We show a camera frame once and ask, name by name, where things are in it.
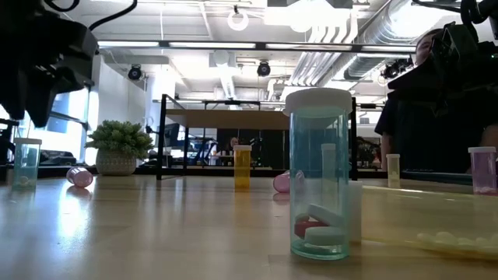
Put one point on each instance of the black overhead frame bar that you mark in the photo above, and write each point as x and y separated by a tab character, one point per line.
272	46

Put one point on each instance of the pink pill bottle white cap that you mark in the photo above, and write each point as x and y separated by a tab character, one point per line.
281	183
483	171
79	177

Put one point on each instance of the green plant in white pot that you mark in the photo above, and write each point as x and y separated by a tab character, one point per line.
116	148

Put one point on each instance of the teal pill bottle white cap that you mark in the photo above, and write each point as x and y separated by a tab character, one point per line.
26	163

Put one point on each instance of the wooden shelf with black legs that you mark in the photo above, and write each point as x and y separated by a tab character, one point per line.
225	118

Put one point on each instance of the black ceiling spotlight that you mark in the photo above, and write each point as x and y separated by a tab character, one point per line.
395	69
134	72
263	68

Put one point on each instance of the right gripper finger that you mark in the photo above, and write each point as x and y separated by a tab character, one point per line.
420	81

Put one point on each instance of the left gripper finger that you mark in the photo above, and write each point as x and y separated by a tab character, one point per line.
11	107
41	107

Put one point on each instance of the person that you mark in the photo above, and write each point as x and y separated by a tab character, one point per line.
408	132
233	143

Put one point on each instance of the small dark monitor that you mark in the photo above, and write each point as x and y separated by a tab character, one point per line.
172	135

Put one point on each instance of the yellow pill bottle white cap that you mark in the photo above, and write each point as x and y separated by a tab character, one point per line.
393	171
428	219

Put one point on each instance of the orange pill bottle white cap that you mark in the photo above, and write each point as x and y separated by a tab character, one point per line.
242	167

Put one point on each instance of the black aluminium table frame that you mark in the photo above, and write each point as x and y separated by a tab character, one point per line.
146	171

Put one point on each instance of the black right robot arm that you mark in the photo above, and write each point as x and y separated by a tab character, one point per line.
488	15

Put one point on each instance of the teal pill bottle red tablet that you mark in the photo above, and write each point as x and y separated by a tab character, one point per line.
319	163

